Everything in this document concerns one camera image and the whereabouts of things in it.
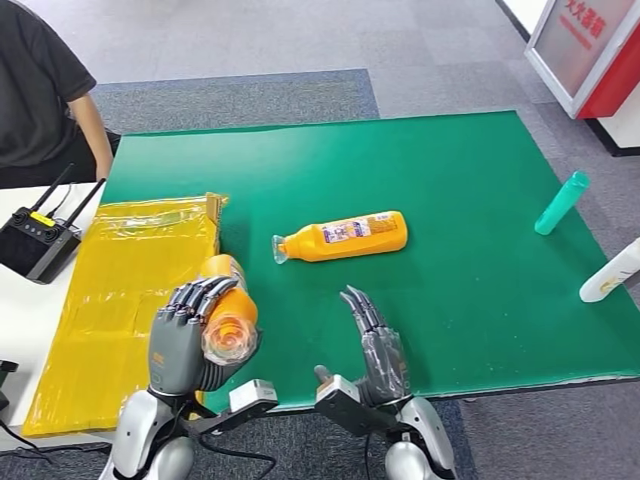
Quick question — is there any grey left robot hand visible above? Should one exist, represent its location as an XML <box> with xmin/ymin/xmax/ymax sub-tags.
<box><xmin>147</xmin><ymin>276</ymin><xmax>254</xmax><ymax>399</ymax></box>

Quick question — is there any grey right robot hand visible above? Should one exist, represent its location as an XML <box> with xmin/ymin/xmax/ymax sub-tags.
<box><xmin>313</xmin><ymin>285</ymin><xmax>412</xmax><ymax>407</ymax></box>

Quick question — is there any orange bottle with clear cap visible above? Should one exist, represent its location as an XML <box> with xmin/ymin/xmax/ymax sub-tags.
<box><xmin>271</xmin><ymin>210</ymin><xmax>409</xmax><ymax>266</ymax></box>
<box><xmin>198</xmin><ymin>253</ymin><xmax>262</xmax><ymax>368</ymax></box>

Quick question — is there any teal plastic bottle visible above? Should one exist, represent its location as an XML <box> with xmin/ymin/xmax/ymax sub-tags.
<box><xmin>534</xmin><ymin>170</ymin><xmax>591</xmax><ymax>236</ymax></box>

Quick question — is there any white plastic bottle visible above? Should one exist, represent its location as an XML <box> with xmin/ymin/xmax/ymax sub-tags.
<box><xmin>579</xmin><ymin>237</ymin><xmax>640</xmax><ymax>304</ymax></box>

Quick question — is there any yellow plastic-wrapped box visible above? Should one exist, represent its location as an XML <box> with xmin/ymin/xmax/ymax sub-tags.
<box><xmin>22</xmin><ymin>192</ymin><xmax>231</xmax><ymax>439</ymax></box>

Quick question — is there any green table mat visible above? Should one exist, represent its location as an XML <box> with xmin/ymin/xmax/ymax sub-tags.
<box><xmin>101</xmin><ymin>110</ymin><xmax>640</xmax><ymax>415</ymax></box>

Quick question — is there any black remote controller with antennas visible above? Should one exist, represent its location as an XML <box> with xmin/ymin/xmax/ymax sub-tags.
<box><xmin>0</xmin><ymin>163</ymin><xmax>107</xmax><ymax>285</ymax></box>

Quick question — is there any black device at table edge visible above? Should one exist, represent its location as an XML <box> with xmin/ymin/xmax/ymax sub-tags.
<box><xmin>0</xmin><ymin>360</ymin><xmax>20</xmax><ymax>413</ymax></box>

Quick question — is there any person in black shirt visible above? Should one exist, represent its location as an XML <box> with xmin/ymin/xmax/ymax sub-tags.
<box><xmin>0</xmin><ymin>0</ymin><xmax>122</xmax><ymax>190</ymax></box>

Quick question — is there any white platform with black edge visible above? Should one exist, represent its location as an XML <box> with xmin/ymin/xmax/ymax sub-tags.
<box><xmin>583</xmin><ymin>79</ymin><xmax>640</xmax><ymax>159</ymax></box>

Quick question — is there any red and white sign stand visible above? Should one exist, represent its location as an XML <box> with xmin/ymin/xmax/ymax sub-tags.
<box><xmin>524</xmin><ymin>0</ymin><xmax>640</xmax><ymax>121</ymax></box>

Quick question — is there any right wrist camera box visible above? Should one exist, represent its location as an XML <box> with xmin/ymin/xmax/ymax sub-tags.
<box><xmin>314</xmin><ymin>374</ymin><xmax>398</xmax><ymax>439</ymax></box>

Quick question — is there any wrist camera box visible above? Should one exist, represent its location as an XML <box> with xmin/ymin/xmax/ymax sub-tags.
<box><xmin>314</xmin><ymin>374</ymin><xmax>398</xmax><ymax>439</ymax></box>
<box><xmin>192</xmin><ymin>378</ymin><xmax>279</xmax><ymax>437</ymax></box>

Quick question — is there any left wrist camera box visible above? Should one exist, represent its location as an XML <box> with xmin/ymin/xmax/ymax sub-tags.
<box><xmin>192</xmin><ymin>378</ymin><xmax>279</xmax><ymax>437</ymax></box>

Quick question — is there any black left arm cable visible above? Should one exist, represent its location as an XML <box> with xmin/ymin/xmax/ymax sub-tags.
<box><xmin>197</xmin><ymin>433</ymin><xmax>278</xmax><ymax>480</ymax></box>

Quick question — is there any black cable on floor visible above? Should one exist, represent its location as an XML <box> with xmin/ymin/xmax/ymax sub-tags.
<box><xmin>0</xmin><ymin>419</ymin><xmax>112</xmax><ymax>460</ymax></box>

